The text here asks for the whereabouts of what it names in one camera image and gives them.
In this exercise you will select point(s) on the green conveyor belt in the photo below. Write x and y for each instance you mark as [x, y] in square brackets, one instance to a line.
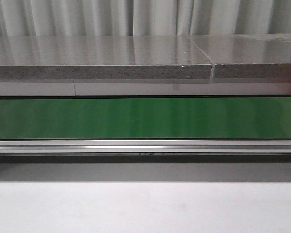
[159, 118]

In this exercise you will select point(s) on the grey speckled stone counter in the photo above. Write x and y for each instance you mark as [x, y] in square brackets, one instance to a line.
[251, 65]

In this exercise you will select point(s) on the aluminium conveyor frame rail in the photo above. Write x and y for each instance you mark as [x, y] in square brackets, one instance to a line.
[143, 147]

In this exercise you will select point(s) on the white pleated curtain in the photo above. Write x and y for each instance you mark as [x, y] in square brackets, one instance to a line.
[144, 17]

